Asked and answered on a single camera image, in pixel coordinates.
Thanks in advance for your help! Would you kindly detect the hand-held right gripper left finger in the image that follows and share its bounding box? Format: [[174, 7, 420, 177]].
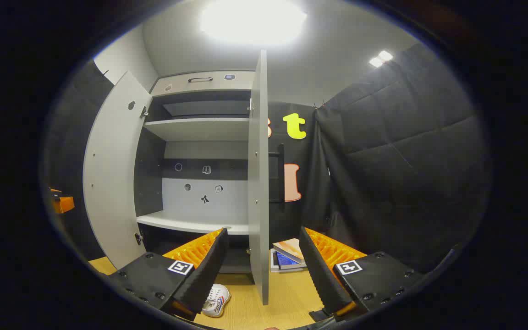
[[108, 228, 229, 321]]

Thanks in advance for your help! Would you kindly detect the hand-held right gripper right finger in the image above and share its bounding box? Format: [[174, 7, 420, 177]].
[[298, 226, 429, 324]]

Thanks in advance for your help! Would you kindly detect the white striped canvas shoe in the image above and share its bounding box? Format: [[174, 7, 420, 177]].
[[201, 283, 231, 318]]

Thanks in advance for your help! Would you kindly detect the grey cabinet door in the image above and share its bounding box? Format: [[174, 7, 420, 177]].
[[83, 71, 153, 270], [247, 49, 270, 306]]

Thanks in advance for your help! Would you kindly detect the grey shoe cabinet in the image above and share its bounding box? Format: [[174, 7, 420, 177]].
[[134, 70, 253, 275]]

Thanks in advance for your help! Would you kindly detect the blue cover book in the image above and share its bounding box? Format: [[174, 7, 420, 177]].
[[275, 251, 308, 270]]

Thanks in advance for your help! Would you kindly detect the black backdrop cloth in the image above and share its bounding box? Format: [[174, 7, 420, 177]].
[[268, 102, 338, 250]]

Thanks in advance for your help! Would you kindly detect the small ceiling light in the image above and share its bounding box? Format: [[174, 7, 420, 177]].
[[368, 49, 394, 68]]

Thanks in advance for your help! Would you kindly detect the large ceiling light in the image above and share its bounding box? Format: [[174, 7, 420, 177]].
[[198, 0, 308, 46]]

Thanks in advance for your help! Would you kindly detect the black door handle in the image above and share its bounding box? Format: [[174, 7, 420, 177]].
[[269, 143, 286, 205]]

